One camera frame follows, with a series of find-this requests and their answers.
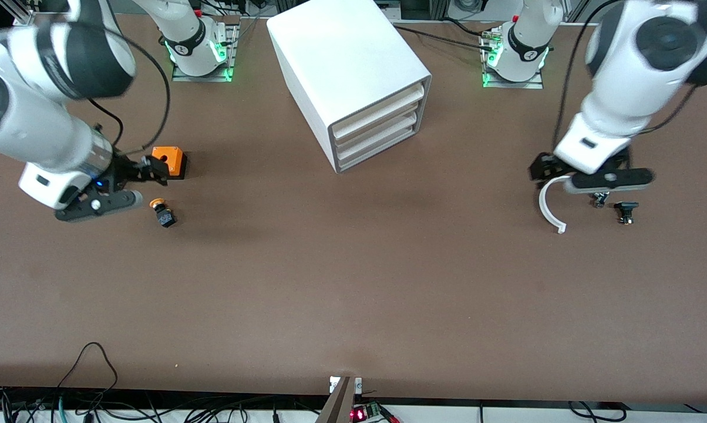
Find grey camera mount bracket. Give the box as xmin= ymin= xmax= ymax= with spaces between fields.
xmin=315 ymin=376 xmax=363 ymax=423

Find small black contact block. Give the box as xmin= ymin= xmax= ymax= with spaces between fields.
xmin=614 ymin=201 xmax=640 ymax=226

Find orange button enclosure box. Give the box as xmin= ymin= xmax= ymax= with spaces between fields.
xmin=151 ymin=146 xmax=188 ymax=180

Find black cable on table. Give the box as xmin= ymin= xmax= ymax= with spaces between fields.
xmin=391 ymin=23 xmax=496 ymax=52

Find orange push button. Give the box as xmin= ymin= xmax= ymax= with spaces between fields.
xmin=149 ymin=198 xmax=177 ymax=229

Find aluminium frame profile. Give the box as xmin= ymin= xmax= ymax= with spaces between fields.
xmin=0 ymin=0 xmax=35 ymax=28

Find circuit board with red light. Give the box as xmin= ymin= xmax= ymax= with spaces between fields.
xmin=350 ymin=402 xmax=402 ymax=423

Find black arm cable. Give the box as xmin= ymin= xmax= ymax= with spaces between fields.
xmin=555 ymin=0 xmax=702 ymax=155
xmin=88 ymin=29 xmax=171 ymax=157

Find thin black looped cable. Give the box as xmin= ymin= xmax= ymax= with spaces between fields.
xmin=56 ymin=341 xmax=119 ymax=392

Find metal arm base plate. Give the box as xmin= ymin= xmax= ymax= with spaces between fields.
xmin=171 ymin=16 xmax=240 ymax=83
xmin=480 ymin=31 xmax=545 ymax=90

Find black cable loop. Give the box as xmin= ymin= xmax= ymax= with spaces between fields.
xmin=567 ymin=401 xmax=628 ymax=423

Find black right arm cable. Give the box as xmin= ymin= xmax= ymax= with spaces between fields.
xmin=88 ymin=29 xmax=171 ymax=157

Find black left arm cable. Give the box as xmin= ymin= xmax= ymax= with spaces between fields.
xmin=555 ymin=0 xmax=702 ymax=155

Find white curved plastic arc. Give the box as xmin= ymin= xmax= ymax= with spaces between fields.
xmin=538 ymin=176 xmax=571 ymax=235

